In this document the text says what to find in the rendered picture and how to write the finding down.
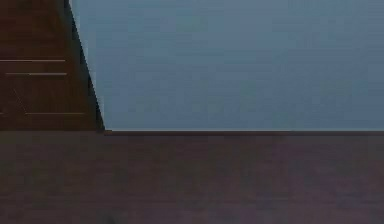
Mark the dark brown wooden cupboard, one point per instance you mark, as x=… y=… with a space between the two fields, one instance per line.
x=40 y=66

